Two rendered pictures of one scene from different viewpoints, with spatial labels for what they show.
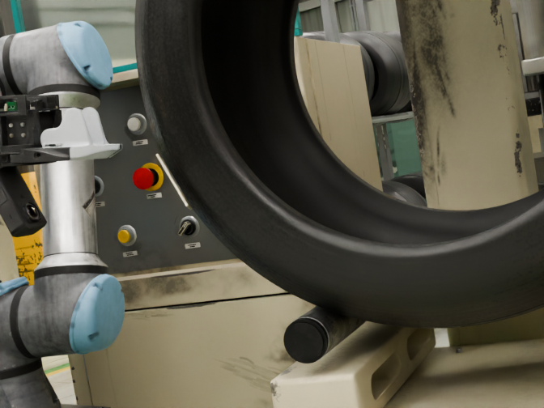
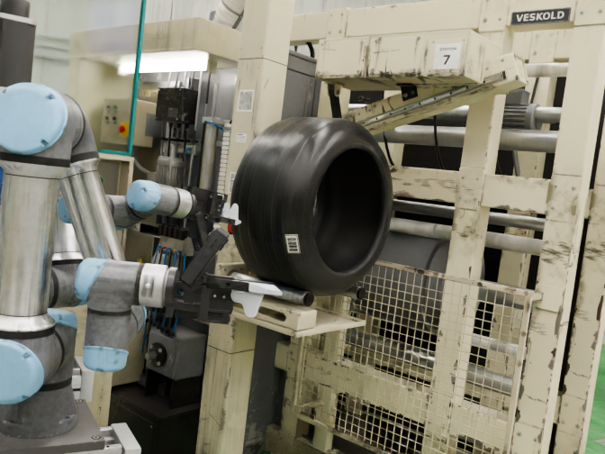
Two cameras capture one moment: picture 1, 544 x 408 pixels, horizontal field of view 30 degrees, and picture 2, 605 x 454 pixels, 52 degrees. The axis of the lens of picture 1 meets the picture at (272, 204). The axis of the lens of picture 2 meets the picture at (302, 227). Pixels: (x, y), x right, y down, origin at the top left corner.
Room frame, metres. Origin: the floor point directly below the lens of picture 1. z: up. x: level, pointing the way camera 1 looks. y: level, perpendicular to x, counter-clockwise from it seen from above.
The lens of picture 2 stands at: (0.43, 1.78, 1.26)
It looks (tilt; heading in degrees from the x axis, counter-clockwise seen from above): 4 degrees down; 288
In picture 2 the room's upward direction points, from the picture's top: 7 degrees clockwise
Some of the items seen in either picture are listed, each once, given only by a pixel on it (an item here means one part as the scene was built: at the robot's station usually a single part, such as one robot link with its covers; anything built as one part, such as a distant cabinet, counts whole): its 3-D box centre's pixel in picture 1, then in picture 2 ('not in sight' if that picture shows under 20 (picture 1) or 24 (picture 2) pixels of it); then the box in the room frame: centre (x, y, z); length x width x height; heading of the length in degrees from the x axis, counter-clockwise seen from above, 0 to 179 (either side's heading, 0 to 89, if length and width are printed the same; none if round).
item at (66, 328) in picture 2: not in sight; (42, 341); (1.26, 0.80, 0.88); 0.13 x 0.12 x 0.14; 112
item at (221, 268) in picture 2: not in sight; (258, 276); (1.26, -0.27, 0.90); 0.40 x 0.03 x 0.10; 69
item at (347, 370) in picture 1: (363, 361); (265, 307); (1.14, -0.07, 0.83); 0.36 x 0.09 x 0.06; 159
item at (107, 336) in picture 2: not in sight; (109, 334); (1.08, 0.85, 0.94); 0.11 x 0.08 x 0.11; 112
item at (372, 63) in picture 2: not in sight; (403, 64); (0.86, -0.43, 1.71); 0.61 x 0.25 x 0.15; 159
